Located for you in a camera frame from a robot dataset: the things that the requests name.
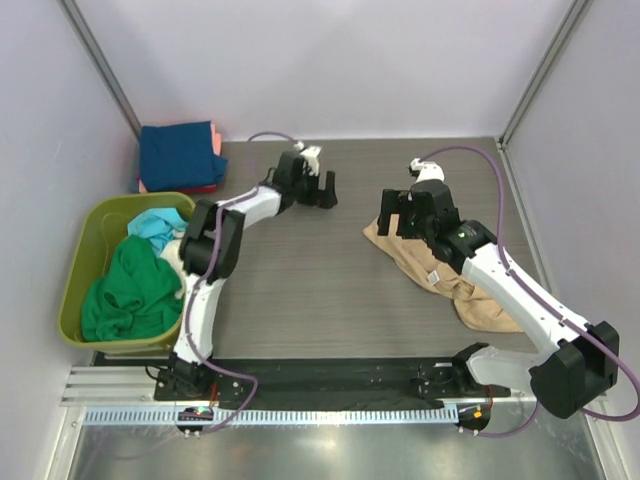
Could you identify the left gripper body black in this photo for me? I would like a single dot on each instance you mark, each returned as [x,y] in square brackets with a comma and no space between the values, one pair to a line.
[307,188]

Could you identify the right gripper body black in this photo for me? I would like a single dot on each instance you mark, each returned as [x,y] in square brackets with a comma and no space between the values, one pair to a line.
[413,227]

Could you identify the beige t shirt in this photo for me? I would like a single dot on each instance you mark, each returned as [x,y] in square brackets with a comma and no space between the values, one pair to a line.
[475,308]

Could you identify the olive green plastic bin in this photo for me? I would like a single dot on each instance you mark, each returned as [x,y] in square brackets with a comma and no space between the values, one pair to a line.
[105,226]

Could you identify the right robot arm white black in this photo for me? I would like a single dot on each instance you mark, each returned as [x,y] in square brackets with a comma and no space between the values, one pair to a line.
[574,359]

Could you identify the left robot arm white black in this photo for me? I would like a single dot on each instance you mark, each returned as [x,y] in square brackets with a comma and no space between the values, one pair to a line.
[210,250]

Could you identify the folded red t shirt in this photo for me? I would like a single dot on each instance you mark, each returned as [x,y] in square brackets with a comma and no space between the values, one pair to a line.
[170,180]

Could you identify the folded dark blue t shirt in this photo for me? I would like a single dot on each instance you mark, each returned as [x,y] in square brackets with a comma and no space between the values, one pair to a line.
[177,157]

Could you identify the white t shirt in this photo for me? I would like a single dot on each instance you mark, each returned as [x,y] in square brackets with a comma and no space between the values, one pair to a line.
[170,254]

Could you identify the light blue t shirt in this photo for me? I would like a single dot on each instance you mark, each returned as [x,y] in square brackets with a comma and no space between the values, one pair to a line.
[159,226]

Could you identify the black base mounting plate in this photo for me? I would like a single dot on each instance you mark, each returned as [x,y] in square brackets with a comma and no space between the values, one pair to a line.
[245,386]

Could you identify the green t shirt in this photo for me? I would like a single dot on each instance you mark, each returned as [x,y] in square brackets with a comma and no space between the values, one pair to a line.
[136,299]

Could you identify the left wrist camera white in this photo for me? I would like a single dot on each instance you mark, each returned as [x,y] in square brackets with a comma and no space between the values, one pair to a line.
[310,154]

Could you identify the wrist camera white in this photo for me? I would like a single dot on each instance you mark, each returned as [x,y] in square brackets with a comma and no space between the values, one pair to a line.
[310,154]
[423,170]

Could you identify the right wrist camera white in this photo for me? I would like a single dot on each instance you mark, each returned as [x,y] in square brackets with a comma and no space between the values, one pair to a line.
[423,170]

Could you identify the right aluminium corner post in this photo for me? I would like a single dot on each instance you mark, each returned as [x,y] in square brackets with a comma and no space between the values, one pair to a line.
[559,41]

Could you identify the aluminium corner post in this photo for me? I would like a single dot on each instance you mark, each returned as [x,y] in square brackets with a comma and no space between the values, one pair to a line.
[100,62]
[559,41]

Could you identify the white slotted cable duct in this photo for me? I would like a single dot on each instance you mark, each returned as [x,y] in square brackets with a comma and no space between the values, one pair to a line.
[201,417]

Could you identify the aluminium frame rail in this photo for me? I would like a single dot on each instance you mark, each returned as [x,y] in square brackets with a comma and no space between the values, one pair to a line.
[132,384]

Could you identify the left aluminium corner post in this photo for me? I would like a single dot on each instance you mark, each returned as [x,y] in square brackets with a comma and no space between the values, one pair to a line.
[100,62]

